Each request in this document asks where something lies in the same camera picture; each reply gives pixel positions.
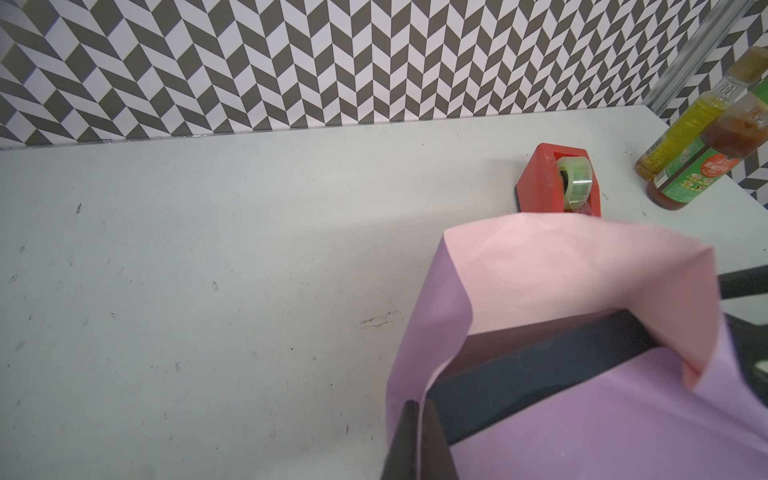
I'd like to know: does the dark navy gift box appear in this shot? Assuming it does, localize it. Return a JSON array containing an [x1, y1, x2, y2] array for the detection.
[[427, 310, 659, 445]]

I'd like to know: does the red tape dispenser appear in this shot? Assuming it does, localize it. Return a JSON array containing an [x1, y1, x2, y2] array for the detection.
[[515, 143, 602, 217]]

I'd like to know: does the pink wrapping paper sheet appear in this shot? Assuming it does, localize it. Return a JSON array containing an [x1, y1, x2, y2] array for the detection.
[[382, 213, 767, 479]]

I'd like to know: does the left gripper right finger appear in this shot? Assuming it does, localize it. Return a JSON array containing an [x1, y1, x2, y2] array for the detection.
[[420, 400, 458, 480]]

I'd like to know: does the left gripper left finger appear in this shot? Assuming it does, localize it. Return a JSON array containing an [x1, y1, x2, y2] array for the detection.
[[380, 400, 419, 480]]

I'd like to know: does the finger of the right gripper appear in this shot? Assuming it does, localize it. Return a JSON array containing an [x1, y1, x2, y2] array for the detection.
[[716, 263, 768, 409]]

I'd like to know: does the green sauce bottle yellow cap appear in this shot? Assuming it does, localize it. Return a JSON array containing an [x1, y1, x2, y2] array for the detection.
[[634, 46, 767, 210]]

